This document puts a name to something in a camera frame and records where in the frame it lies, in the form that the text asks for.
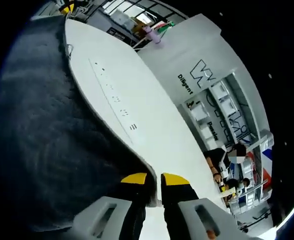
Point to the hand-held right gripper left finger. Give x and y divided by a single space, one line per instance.
130 192

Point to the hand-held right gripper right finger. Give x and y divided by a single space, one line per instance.
176 197

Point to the grey towel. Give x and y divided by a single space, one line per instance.
49 125

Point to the dark counter with white label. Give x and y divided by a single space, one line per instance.
119 33

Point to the brown cardboard box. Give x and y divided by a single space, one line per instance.
139 28

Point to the white floor stand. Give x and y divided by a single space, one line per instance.
141 43

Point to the group of white storage bins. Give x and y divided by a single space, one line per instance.
199 112

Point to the purple rolled mat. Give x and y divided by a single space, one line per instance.
153 36

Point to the table socket strip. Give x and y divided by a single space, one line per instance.
111 92

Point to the red green hanging ornament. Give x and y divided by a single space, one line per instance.
165 27

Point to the grey metal shelf rack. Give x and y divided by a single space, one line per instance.
246 105

